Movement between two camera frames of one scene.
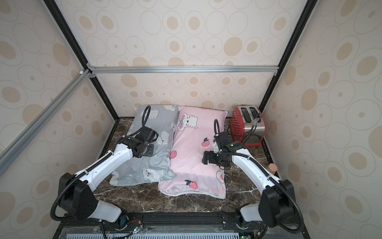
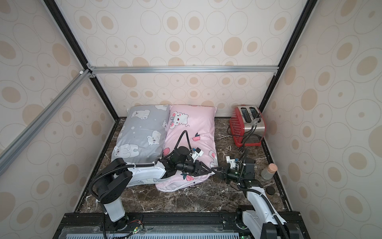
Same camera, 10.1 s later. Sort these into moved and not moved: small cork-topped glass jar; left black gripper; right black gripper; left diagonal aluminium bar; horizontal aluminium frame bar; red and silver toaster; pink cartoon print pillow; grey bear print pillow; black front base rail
Moved: left black gripper; right black gripper; grey bear print pillow; pink cartoon print pillow
Not moved: black front base rail; horizontal aluminium frame bar; left diagonal aluminium bar; red and silver toaster; small cork-topped glass jar
